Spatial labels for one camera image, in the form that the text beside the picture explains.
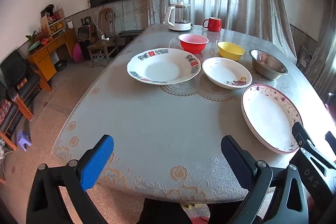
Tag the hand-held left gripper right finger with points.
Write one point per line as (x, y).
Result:
(237, 163)

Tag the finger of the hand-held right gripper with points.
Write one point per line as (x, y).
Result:
(331, 142)
(311, 161)

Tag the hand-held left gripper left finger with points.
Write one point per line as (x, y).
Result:
(95, 163)

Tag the purple floral rim plate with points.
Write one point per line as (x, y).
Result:
(267, 119)

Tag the white rose print plate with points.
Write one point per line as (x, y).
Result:
(223, 71)

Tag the stainless steel bowl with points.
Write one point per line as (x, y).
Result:
(267, 69)

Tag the yellow plastic bowl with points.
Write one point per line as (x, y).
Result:
(231, 54)

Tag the large dragon print plate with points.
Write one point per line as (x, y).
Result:
(157, 69)

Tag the red plastic bowl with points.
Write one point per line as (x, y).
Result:
(193, 47)

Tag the lace print plastic tablecloth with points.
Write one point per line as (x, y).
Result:
(157, 124)

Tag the purple plastic stool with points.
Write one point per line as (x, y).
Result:
(23, 138)

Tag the narrow grey side curtain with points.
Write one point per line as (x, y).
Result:
(324, 56)

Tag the black leather wooden armchair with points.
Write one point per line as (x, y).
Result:
(6, 119)
(15, 69)

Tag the black pan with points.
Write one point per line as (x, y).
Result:
(61, 66)

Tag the pink bag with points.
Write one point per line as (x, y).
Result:
(78, 53)

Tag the orange wooden desk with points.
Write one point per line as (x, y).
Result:
(43, 61)

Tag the wooden chair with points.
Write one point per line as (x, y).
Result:
(101, 47)

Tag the white power strip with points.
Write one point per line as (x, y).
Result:
(105, 37)

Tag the brown speaker box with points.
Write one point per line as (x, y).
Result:
(84, 33)

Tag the green tray with plant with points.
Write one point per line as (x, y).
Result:
(33, 45)

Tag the dark wooden bench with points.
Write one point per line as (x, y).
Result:
(130, 33)

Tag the red mug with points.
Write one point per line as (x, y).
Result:
(214, 24)

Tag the display shelf with ornaments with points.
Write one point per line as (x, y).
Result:
(53, 22)

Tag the white glass electric kettle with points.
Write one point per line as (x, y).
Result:
(178, 27)

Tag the leaning picture frame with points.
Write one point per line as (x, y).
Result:
(305, 56)

